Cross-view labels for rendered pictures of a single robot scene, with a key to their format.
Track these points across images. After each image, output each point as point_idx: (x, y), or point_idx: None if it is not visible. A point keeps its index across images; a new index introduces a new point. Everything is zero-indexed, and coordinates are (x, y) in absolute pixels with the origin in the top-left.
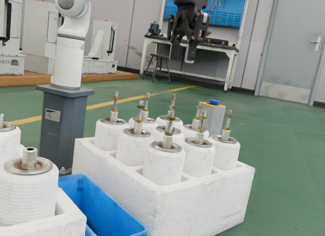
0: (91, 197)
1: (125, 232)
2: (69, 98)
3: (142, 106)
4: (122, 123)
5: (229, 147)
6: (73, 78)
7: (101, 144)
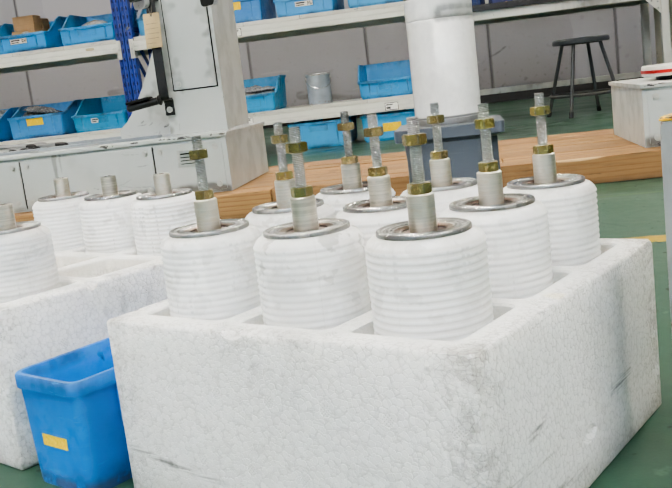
0: None
1: None
2: None
3: (271, 137)
4: (342, 190)
5: (369, 251)
6: (429, 96)
7: None
